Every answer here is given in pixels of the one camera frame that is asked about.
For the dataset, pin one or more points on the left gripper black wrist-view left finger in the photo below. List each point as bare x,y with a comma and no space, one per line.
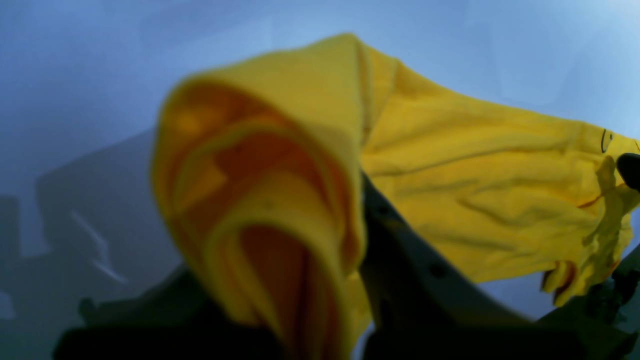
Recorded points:
175,320

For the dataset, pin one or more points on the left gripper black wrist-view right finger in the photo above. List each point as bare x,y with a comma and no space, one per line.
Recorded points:
424,309

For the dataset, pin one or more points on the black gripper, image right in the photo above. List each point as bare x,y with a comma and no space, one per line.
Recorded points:
598,318

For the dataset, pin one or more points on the orange yellow T-shirt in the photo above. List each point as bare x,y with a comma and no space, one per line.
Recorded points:
257,173

